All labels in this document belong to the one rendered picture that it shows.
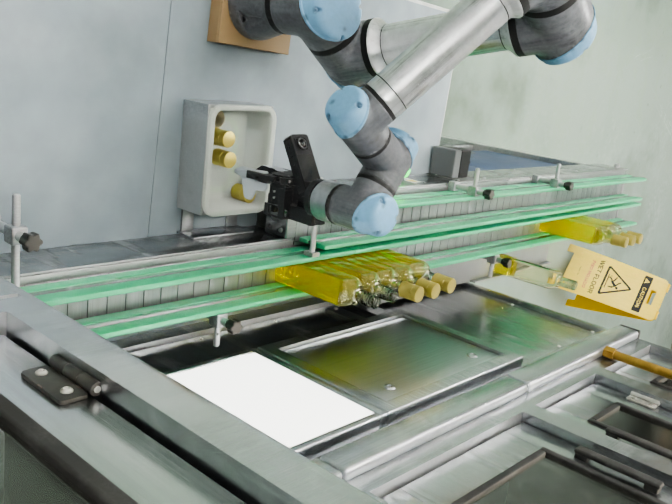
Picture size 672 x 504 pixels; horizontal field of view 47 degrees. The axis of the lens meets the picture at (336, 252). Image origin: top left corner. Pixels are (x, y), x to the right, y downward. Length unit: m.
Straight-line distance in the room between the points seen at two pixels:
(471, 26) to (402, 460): 0.70
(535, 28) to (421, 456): 0.74
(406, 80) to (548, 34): 0.28
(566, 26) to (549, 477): 0.75
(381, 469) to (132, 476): 0.79
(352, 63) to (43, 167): 0.61
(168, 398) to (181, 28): 1.12
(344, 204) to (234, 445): 0.89
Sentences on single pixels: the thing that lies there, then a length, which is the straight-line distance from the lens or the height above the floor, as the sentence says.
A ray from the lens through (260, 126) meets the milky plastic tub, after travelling 1.67.
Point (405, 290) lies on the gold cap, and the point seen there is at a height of 1.14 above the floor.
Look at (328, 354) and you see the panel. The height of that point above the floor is 1.08.
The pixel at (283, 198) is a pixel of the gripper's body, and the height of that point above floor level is 1.01.
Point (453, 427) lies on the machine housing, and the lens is 1.41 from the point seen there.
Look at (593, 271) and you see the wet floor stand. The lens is 5.01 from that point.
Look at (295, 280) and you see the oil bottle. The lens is 1.64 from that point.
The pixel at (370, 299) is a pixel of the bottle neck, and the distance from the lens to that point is 1.53.
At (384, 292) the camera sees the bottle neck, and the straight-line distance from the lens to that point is 1.58.
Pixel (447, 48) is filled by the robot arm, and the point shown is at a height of 1.29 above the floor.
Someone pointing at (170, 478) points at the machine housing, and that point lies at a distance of 0.50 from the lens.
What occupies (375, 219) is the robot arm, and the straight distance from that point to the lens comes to 1.31.
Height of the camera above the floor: 2.03
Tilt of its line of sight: 39 degrees down
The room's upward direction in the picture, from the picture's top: 109 degrees clockwise
